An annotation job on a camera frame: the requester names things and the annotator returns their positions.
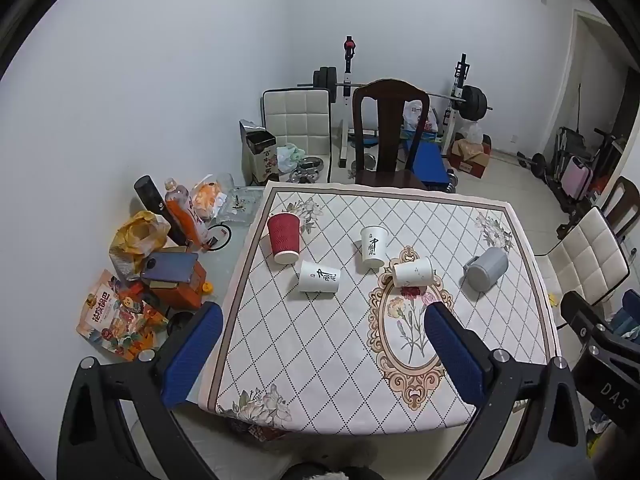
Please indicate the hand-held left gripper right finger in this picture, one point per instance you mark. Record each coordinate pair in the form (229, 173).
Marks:
(455, 355)

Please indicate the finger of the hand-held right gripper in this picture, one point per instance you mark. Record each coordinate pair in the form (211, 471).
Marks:
(582, 310)

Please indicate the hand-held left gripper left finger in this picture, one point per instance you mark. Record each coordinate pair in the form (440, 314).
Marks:
(192, 355)

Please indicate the white paper cup large print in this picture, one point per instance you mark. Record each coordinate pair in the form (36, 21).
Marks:
(374, 246)

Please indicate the red ribbed paper cup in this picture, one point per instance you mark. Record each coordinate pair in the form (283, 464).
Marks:
(283, 237)

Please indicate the white padded chair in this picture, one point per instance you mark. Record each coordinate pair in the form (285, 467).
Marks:
(585, 255)
(295, 120)

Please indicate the orange box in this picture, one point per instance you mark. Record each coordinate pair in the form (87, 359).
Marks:
(187, 292)

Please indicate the colourful snack packet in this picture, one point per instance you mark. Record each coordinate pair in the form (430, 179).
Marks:
(115, 315)

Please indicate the grey mug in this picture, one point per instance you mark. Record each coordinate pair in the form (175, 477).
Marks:
(485, 268)

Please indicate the blue phone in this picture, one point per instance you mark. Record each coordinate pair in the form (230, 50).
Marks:
(170, 266)

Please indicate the floral diamond pattern tablecloth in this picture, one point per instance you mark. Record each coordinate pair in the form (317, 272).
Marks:
(310, 350)

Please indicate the dark wooden chair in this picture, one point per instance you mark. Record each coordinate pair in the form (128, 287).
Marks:
(390, 110)
(620, 195)

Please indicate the pink suitcase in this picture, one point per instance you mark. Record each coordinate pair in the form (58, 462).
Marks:
(579, 177)

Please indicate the yellow plastic bag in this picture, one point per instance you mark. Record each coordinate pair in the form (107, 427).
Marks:
(135, 235)

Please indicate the orange drink bottle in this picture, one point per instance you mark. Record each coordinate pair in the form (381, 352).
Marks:
(182, 210)

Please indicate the black dumbbell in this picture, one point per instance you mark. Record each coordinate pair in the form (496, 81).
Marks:
(537, 164)

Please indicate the glass ashtray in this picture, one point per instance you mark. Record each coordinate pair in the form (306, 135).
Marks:
(240, 205)

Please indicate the bag of oranges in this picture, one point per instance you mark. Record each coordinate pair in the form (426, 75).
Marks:
(205, 197)

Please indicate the black thermos bottle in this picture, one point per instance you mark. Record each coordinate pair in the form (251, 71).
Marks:
(155, 200)

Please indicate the cardboard box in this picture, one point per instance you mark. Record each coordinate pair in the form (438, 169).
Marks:
(470, 160)

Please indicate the blue bench pad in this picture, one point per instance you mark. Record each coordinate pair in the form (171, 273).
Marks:
(430, 160)

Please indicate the clear plastic bag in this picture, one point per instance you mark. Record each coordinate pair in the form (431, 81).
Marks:
(473, 134)

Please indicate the metal bowl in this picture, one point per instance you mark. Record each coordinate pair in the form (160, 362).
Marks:
(302, 176)
(310, 162)

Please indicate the grey weight plate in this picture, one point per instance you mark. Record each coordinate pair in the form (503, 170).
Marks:
(369, 161)

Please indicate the barbell with black plates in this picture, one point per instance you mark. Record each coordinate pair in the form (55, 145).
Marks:
(472, 102)

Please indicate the white red plastic bag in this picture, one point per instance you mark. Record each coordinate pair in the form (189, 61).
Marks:
(415, 115)

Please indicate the white squat rack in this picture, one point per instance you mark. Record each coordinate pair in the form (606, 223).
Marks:
(346, 90)

